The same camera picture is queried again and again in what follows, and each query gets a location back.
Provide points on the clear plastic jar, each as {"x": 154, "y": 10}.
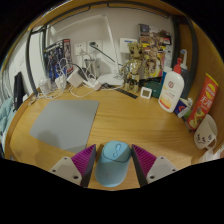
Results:
{"x": 45, "y": 86}

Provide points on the grey mouse pad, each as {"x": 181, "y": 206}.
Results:
{"x": 65, "y": 123}

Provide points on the dark bottle with white nozzle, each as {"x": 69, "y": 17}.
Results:
{"x": 184, "y": 76}

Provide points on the white power strip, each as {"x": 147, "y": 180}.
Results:
{"x": 92, "y": 85}

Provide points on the black bag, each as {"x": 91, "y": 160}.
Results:
{"x": 19, "y": 90}

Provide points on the red chips can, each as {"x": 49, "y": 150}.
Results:
{"x": 203, "y": 101}

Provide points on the small white power adapter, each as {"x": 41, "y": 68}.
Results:
{"x": 60, "y": 82}

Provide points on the white mug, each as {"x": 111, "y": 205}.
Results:
{"x": 205, "y": 133}

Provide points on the teal bedding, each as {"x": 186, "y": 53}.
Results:
{"x": 6, "y": 120}

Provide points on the small blue white box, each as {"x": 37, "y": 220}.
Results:
{"x": 181, "y": 108}

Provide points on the dark green round case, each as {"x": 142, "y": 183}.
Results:
{"x": 155, "y": 88}

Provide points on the white wall socket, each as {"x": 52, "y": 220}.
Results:
{"x": 96, "y": 48}
{"x": 80, "y": 48}

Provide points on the clear plastic container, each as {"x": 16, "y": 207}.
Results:
{"x": 215, "y": 155}

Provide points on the light blue computer mouse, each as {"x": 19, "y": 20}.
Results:
{"x": 113, "y": 163}

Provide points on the white wall-mounted box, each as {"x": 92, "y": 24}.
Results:
{"x": 128, "y": 43}

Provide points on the small white cube clock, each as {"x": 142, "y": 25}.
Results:
{"x": 146, "y": 93}

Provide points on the colourful wall poster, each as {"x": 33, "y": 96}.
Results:
{"x": 150, "y": 35}

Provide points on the white red-pump lotion bottle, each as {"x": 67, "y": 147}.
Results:
{"x": 170, "y": 91}

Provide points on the large white power adapter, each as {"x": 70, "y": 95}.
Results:
{"x": 75, "y": 78}

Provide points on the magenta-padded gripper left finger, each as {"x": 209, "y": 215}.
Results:
{"x": 66, "y": 170}

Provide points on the blue robot model kit box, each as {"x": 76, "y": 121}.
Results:
{"x": 56, "y": 60}

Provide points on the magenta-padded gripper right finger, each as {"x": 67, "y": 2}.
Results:
{"x": 160, "y": 168}

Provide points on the grey metal frame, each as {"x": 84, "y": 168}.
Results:
{"x": 29, "y": 66}

